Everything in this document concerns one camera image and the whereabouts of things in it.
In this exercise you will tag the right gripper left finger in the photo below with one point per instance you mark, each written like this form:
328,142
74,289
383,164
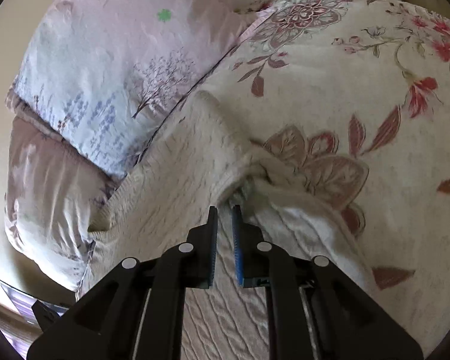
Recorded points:
136,310

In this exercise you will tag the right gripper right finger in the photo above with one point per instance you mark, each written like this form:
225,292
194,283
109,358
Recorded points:
314,310

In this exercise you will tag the beige cable knit sweater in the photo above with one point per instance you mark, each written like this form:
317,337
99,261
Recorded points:
202,157

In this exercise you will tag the striped purple curtain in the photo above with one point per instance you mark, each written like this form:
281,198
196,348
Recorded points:
22,302

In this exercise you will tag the cream floral bedspread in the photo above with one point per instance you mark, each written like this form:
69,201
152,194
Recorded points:
369,80

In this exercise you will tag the pink floral pillow with tree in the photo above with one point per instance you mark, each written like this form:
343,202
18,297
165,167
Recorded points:
105,74

